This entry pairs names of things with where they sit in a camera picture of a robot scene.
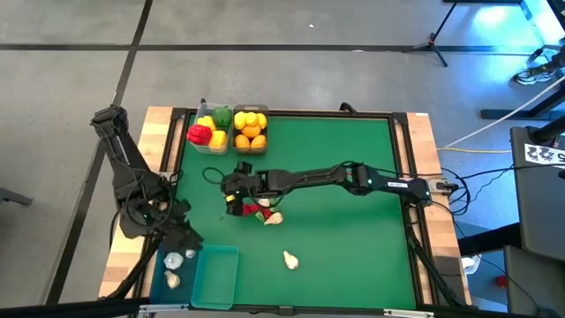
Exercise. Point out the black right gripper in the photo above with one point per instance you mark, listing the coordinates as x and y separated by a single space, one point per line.
249 184

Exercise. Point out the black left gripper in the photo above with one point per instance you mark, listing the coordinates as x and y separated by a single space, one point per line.
178 216

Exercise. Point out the small white garlic bulb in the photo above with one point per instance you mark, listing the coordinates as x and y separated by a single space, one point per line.
190 253

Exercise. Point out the red radish toy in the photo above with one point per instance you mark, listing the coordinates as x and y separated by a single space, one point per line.
251 209

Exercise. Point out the green chili pepper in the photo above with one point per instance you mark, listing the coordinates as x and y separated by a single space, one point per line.
260 217

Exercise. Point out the red chili pepper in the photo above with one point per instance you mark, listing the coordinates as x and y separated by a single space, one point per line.
267 213

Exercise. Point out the orange fruit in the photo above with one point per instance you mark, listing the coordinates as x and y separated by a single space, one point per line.
258 141
251 131
242 141

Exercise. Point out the orange-yellow bell pepper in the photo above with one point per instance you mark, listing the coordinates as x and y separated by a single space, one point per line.
217 139

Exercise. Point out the red bell pepper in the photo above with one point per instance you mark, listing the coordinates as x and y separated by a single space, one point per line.
199 134

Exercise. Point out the yellow lemon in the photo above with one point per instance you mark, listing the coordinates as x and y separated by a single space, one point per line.
262 120
250 118
239 120

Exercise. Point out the yellow bell pepper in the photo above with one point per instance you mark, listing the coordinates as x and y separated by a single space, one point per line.
207 121

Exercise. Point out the green bell pepper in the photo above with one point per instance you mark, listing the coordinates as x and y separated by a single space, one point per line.
223 116

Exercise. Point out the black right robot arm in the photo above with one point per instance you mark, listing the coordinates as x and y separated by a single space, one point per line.
318 176

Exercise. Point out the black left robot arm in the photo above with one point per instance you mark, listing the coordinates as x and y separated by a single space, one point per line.
128 176

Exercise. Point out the teal plastic bin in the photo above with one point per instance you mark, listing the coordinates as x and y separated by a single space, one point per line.
216 278

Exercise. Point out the blue plastic bin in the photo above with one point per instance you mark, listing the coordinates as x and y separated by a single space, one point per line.
159 291

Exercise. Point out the beige garlic bulb with roots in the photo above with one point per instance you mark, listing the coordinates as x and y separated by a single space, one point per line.
290 261

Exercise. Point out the smoky grey plastic bin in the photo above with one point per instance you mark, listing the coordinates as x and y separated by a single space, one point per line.
250 107

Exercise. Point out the clear plastic bin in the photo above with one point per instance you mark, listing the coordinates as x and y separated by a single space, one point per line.
204 106

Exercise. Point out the grey floor object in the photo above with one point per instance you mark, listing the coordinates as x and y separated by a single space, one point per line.
13 196

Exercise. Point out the small white item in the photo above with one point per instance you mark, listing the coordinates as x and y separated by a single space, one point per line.
470 264

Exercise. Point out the black tripod stand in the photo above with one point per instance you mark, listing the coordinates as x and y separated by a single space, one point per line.
434 40

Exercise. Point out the small red item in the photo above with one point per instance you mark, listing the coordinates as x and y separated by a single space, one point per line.
501 281

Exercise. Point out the black cart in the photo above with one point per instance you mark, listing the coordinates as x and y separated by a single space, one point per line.
538 199

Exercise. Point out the white marker tag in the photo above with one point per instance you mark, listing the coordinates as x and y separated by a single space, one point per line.
545 154

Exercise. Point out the person's foot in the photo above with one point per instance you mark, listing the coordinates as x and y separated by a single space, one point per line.
532 78

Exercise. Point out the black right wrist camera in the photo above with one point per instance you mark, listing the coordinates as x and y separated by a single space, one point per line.
243 168

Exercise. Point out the silver aluminium rail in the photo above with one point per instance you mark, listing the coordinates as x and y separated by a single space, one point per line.
408 313
163 308

